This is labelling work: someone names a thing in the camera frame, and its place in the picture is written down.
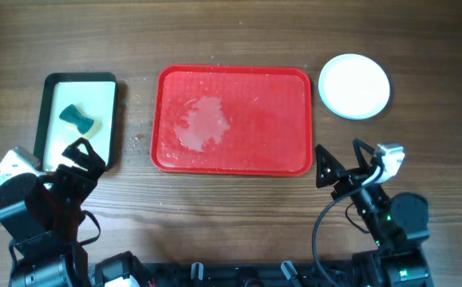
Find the dark green water tray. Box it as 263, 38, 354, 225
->
33, 72, 118, 171

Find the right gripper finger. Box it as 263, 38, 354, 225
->
315, 144, 346, 188
353, 138, 375, 171

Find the green yellow sponge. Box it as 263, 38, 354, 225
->
59, 104, 94, 135

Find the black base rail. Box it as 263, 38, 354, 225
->
144, 261, 331, 287

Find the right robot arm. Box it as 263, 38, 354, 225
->
312, 139, 433, 286

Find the red plastic tray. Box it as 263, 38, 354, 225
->
150, 65, 314, 176

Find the white plate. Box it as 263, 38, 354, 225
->
318, 53, 391, 120

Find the right black cable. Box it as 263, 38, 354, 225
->
311, 163, 385, 287

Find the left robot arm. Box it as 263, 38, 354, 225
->
0, 138, 155, 286

